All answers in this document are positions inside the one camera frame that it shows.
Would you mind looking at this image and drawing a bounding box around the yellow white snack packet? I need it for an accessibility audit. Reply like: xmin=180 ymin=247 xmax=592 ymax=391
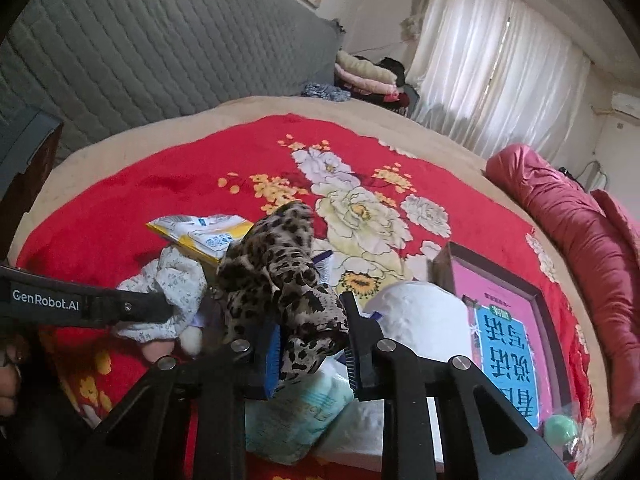
xmin=146 ymin=214 xmax=253 ymax=266

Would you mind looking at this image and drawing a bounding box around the leopard print cloth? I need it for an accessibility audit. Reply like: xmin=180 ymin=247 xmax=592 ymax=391
xmin=215 ymin=202 xmax=348 ymax=386

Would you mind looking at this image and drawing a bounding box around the purple dress teddy bear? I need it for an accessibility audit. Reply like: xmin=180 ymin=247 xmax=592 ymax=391
xmin=141 ymin=326 xmax=203 ymax=363

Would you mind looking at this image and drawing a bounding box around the pink rolled duvet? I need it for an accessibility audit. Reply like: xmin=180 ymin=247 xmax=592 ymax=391
xmin=485 ymin=144 xmax=639 ymax=422

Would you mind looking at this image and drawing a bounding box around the white floral cloth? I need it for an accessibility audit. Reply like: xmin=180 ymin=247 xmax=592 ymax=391
xmin=112 ymin=245 xmax=207 ymax=344

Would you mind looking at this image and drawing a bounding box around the grey quilted headboard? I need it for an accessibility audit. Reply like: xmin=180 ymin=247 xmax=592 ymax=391
xmin=1 ymin=0 xmax=342 ymax=159

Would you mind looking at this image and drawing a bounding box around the white paper towel roll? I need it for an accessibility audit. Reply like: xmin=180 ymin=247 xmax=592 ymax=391
xmin=362 ymin=281 xmax=472 ymax=362

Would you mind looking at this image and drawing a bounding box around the red floral blanket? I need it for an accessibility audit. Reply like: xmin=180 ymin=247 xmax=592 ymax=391
xmin=17 ymin=114 xmax=594 ymax=460

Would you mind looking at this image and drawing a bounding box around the light blue tissue pack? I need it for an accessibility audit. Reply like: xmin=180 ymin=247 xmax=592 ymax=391
xmin=245 ymin=358 xmax=354 ymax=465

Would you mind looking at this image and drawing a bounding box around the person's hand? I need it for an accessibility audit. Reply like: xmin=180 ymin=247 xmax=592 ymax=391
xmin=0 ymin=335 xmax=28 ymax=417

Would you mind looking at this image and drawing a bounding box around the folded clothes stack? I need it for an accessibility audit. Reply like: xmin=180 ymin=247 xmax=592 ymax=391
xmin=334 ymin=50 xmax=418 ymax=116

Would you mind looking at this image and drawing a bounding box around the white curtain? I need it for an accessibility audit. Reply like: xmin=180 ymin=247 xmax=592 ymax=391
xmin=407 ymin=0 xmax=590 ymax=160

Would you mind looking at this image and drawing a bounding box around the green ball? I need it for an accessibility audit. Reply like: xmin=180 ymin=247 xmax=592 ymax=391
xmin=542 ymin=414 xmax=579 ymax=448

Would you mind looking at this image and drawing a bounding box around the blue patterned cloth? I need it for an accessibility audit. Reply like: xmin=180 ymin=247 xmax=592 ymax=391
xmin=300 ymin=82 xmax=352 ymax=102

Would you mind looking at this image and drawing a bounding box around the pink picture book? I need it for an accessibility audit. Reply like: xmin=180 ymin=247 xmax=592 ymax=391
xmin=451 ymin=261 xmax=556 ymax=429

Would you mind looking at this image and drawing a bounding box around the white air conditioner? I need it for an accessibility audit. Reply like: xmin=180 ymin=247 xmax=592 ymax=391
xmin=611 ymin=91 xmax=640 ymax=120

